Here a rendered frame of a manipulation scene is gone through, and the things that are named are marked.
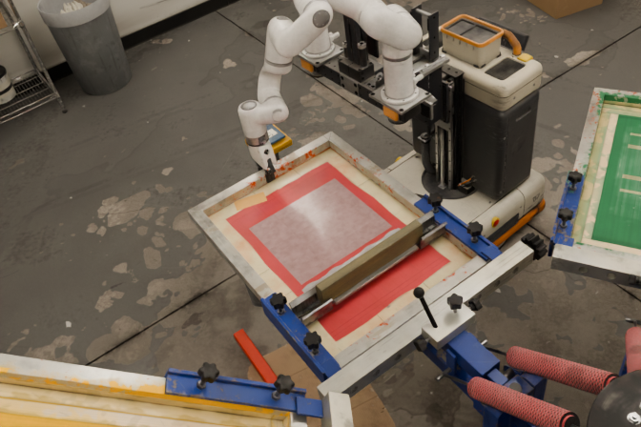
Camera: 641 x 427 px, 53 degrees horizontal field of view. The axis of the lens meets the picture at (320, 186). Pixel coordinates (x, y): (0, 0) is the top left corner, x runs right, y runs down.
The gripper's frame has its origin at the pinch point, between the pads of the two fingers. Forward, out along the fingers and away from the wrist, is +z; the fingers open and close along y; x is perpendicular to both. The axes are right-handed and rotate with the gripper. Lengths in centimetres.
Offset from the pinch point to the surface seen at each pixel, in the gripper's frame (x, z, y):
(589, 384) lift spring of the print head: -4, -22, -123
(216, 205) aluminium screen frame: 20.8, -0.4, -1.9
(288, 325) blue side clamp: 29, -2, -58
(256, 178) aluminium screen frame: 4.5, -1.0, -0.9
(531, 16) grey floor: -272, 99, 115
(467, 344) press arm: 0, -6, -94
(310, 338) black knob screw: 28, -8, -69
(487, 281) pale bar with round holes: -18, -6, -84
